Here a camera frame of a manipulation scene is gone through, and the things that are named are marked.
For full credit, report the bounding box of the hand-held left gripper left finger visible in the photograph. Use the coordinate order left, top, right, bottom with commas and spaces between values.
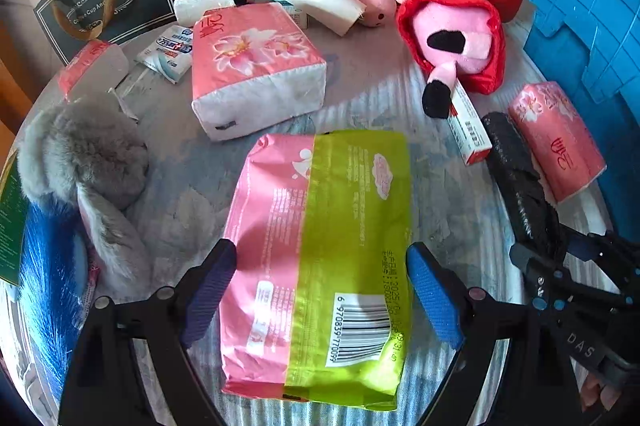
59, 238, 238, 426

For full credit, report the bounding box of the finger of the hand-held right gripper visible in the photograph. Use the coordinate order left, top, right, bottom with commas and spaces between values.
565, 228, 640, 268
510, 243, 627, 303

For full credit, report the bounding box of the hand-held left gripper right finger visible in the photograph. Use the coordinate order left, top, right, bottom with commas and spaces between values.
406, 242, 581, 426

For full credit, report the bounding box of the pink green sanitary pad pack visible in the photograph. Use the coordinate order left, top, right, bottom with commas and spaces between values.
220, 130, 414, 410

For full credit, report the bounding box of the person's right hand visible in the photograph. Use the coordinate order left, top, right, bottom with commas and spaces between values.
579, 365, 632, 413

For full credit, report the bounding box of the black bag roll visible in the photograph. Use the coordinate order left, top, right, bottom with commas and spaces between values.
482, 111, 562, 253

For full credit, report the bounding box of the small red white box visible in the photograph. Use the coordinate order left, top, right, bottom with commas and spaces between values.
447, 83, 494, 166

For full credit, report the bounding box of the blue fuzzy duster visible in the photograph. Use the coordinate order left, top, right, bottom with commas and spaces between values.
17, 201, 99, 358

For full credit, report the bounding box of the grey rabbit plush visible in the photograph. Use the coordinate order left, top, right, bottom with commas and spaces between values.
17, 98, 154, 303

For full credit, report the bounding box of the striped bed sheet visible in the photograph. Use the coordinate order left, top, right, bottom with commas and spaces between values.
0, 0, 640, 426

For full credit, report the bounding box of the pig plush in red dress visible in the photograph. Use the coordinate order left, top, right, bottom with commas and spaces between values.
392, 0, 507, 120

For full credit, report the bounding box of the large pink tissue pack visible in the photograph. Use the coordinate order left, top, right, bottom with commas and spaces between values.
191, 2, 329, 141

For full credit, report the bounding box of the small pink tissue pack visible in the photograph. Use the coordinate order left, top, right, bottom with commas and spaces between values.
56, 39, 130, 100

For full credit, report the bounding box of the small white green box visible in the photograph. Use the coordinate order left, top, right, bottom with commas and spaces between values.
280, 1, 309, 30

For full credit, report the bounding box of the wooden headboard frame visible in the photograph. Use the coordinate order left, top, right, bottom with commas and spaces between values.
0, 18, 33, 137

